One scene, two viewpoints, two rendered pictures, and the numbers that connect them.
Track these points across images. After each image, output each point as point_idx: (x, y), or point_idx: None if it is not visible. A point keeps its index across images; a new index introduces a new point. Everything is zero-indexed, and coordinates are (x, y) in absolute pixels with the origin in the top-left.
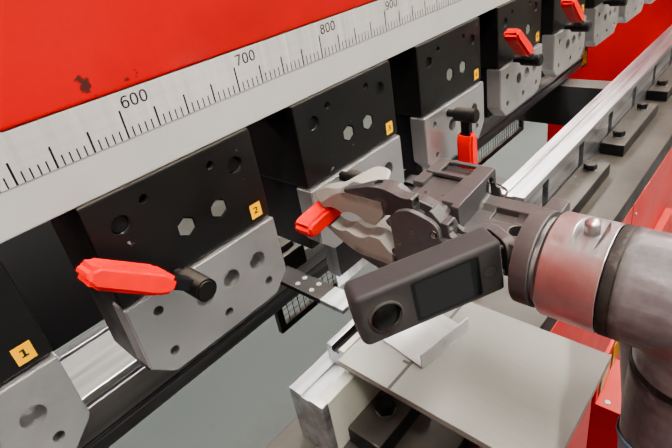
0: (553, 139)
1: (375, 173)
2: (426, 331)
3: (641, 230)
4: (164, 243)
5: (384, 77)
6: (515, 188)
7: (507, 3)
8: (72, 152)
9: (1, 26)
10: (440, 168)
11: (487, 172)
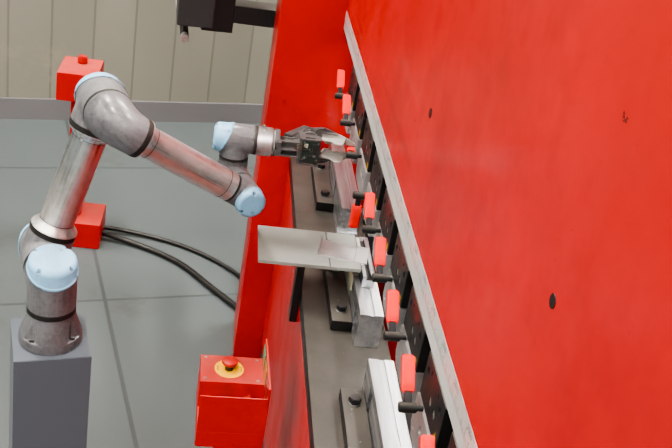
0: (407, 442)
1: (338, 142)
2: (332, 250)
3: (254, 127)
4: (357, 114)
5: (371, 144)
6: (383, 369)
7: (387, 193)
8: (362, 78)
9: (367, 49)
10: (316, 138)
11: (301, 137)
